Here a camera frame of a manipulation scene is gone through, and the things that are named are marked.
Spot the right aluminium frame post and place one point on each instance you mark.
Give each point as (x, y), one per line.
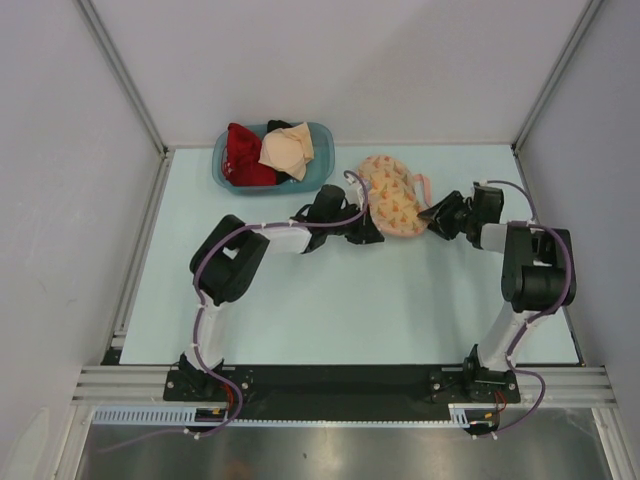
(568, 51)

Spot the beige bra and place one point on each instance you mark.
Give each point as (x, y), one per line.
(288, 150)

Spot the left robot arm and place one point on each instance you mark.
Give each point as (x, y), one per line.
(226, 263)

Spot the black garment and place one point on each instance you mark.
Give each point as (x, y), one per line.
(273, 125)

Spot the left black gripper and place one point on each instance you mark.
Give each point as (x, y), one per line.
(365, 232)

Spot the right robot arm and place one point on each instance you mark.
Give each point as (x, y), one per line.
(537, 279)

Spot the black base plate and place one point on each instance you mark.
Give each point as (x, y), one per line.
(355, 391)

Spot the teal plastic basket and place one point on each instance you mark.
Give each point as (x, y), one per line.
(320, 169)

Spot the red garment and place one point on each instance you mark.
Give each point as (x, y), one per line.
(242, 167)

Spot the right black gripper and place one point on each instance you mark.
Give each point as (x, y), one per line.
(445, 229)

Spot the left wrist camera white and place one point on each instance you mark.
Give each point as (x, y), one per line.
(356, 194)

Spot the left aluminium frame post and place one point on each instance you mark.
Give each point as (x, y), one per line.
(111, 55)

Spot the aluminium frame post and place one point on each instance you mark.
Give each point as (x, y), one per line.
(111, 55)
(568, 51)

